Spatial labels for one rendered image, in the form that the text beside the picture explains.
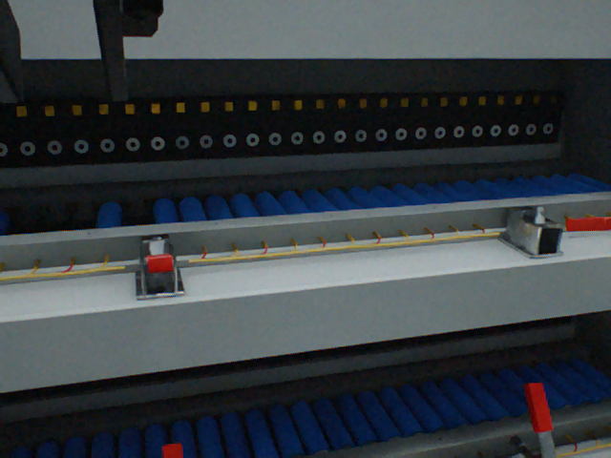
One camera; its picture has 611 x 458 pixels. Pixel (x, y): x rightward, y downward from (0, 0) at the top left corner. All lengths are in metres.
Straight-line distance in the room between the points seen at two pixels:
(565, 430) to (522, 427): 0.04
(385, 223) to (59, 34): 0.24
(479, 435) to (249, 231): 0.25
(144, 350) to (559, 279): 0.29
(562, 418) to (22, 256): 0.43
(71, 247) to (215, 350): 0.11
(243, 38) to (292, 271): 0.15
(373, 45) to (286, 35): 0.06
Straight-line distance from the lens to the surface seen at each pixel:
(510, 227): 0.47
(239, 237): 0.40
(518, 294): 0.44
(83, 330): 0.36
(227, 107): 0.52
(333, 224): 0.42
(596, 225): 0.40
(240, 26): 0.39
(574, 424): 0.56
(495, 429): 0.53
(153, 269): 0.30
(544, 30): 0.48
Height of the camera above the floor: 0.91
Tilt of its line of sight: level
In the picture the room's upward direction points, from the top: 4 degrees counter-clockwise
